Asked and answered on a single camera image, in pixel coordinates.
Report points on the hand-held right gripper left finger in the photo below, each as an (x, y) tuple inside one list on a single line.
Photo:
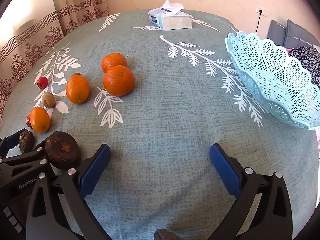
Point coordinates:
[(95, 170)]

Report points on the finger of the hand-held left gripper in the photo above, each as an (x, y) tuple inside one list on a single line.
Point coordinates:
[(27, 158), (11, 142)]

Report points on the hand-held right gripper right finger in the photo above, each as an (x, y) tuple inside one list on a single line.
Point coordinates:
[(225, 170)]

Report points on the small dark brown fruit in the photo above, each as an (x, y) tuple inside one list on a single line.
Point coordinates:
[(26, 140)]

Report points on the large dark brown fruit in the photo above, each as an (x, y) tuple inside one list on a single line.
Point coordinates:
[(62, 152)]

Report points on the small brown longan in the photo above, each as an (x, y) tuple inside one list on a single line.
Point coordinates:
[(48, 100)]

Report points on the large oval orange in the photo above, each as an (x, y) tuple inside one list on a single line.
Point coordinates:
[(77, 90)]

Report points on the light blue plastic lattice basket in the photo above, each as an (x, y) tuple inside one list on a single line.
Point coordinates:
[(275, 80)]

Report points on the small red fruit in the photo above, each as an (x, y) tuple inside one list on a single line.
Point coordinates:
[(42, 82), (28, 122)]

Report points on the small oval orange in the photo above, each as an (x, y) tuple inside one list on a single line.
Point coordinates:
[(40, 120)]

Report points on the teal leaf-print tablecloth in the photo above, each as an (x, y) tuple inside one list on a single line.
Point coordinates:
[(162, 117)]

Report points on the dark brown object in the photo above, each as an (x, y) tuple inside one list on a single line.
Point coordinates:
[(165, 235)]

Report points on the round orange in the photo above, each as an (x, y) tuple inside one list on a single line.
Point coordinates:
[(113, 60), (118, 81)]

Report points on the black and white patterned cloth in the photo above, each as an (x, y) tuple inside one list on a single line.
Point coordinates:
[(307, 57)]

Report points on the grey cushion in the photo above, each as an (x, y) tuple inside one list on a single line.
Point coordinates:
[(300, 33), (276, 33)]

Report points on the cream curtain with maroon pattern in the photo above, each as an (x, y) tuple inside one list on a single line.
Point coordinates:
[(75, 10)]

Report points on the tissue box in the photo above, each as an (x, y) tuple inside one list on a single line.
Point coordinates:
[(172, 20)]

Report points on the white wall socket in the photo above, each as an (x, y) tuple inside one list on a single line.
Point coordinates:
[(263, 11)]

